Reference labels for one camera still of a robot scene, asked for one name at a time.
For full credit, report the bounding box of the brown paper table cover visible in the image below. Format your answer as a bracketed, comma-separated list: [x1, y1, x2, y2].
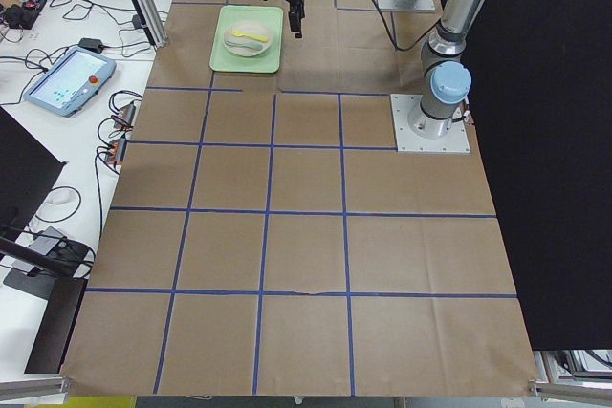
[62, 0, 537, 396]

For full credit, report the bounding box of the white round plate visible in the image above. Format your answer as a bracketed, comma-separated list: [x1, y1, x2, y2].
[222, 20, 274, 57]

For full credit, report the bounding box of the blue teach pendant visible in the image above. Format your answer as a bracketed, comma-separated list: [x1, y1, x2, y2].
[24, 46, 117, 117]

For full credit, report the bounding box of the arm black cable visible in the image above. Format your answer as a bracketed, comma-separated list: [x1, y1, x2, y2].
[356, 0, 439, 53]

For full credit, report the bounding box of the yellow plastic fork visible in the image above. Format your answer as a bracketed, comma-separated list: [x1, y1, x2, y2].
[229, 30, 270, 43]

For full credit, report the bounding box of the black power adapter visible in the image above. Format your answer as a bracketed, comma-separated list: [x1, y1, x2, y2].
[77, 37, 105, 54]

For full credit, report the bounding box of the light green tray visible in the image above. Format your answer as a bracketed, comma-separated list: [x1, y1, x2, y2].
[209, 5, 283, 74]

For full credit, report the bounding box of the grey-green spoon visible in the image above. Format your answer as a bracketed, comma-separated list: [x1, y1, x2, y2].
[227, 42, 263, 52]

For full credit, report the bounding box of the grey usb hub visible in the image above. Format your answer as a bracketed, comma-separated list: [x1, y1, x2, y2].
[105, 137, 128, 166]
[114, 101, 137, 131]

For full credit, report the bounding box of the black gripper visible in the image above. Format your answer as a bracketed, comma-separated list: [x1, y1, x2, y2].
[288, 0, 305, 39]

